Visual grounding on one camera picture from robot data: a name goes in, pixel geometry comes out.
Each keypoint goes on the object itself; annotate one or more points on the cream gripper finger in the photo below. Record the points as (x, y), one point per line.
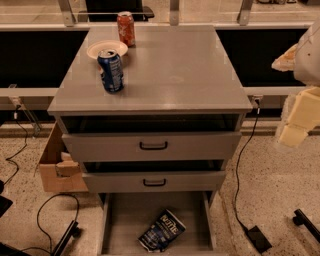
(304, 117)
(286, 62)

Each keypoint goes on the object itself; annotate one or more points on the blue soda can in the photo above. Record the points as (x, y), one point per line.
(112, 71)

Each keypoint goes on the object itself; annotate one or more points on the grey top drawer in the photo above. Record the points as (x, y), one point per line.
(120, 147)

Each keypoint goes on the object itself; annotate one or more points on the black stand leg left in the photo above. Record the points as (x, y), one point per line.
(73, 231)

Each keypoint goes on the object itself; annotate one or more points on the grey bottom drawer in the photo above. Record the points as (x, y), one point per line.
(128, 215)

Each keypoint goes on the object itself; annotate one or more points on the brown cardboard box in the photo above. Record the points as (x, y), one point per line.
(59, 173)

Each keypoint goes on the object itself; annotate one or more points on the black stand leg right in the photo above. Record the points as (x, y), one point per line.
(301, 219)

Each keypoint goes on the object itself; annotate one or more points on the grey drawer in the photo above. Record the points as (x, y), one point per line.
(120, 147)
(128, 182)
(128, 215)

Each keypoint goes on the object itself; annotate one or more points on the grey middle drawer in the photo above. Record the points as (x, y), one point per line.
(128, 182)

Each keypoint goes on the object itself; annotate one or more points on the blue chip bag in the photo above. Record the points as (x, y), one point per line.
(166, 228)

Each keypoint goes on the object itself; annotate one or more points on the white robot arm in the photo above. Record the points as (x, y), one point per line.
(307, 66)

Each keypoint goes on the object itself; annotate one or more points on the grey drawer cabinet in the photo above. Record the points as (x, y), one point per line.
(172, 71)

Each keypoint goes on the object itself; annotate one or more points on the orange soda can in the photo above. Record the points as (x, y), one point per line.
(125, 23)

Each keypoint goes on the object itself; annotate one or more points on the black stand leg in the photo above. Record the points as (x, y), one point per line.
(73, 231)
(301, 219)

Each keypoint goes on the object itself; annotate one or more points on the metal railing frame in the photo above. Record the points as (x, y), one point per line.
(38, 43)

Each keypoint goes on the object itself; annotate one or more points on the black power adapter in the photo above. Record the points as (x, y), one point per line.
(258, 239)

